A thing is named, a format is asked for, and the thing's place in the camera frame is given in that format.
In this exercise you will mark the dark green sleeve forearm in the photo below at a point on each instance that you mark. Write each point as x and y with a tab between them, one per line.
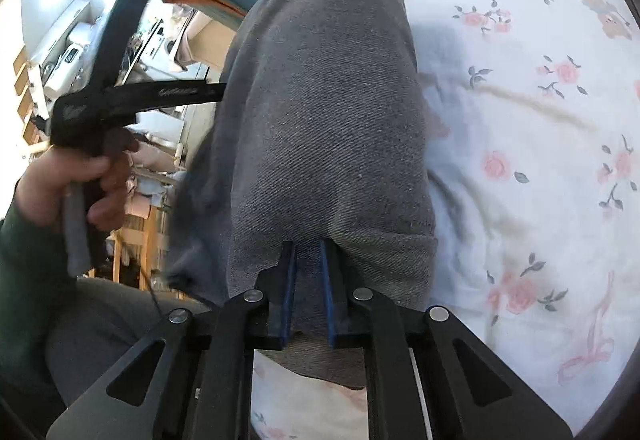
34	285

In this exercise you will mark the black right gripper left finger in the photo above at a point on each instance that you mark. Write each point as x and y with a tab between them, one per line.
191	376

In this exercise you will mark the person's left hand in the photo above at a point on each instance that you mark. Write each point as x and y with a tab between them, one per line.
40	192

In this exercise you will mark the white floral bed sheet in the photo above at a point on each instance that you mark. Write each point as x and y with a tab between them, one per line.
533	159

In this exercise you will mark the dark grey sweatpants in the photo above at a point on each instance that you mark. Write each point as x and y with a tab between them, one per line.
321	134

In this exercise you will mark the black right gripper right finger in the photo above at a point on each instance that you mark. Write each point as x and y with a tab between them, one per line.
428	376

